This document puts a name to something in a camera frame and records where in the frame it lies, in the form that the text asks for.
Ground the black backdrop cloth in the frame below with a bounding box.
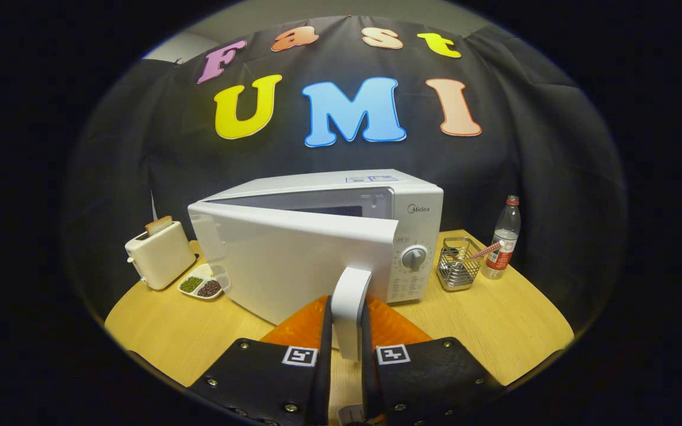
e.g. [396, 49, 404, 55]
[63, 15, 629, 332]

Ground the white toaster oven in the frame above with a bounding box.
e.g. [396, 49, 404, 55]
[187, 169, 444, 363]

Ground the clear plastic water bottle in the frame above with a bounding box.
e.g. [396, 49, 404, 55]
[482, 195, 522, 280]

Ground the metal wire basket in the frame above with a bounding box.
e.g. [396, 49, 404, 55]
[436, 237, 484, 292]

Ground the white divided bean dish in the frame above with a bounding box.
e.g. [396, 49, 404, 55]
[178, 263, 230, 300]

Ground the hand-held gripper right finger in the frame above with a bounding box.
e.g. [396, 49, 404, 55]
[360, 295, 504, 426]

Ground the pink striped straw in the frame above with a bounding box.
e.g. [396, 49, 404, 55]
[465, 240, 504, 261]

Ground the toast slice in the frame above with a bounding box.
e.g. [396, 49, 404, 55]
[144, 215, 174, 236]

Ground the cream toaster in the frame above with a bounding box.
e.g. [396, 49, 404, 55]
[125, 221, 197, 291]

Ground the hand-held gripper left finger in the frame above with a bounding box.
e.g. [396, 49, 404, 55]
[190, 295, 334, 426]

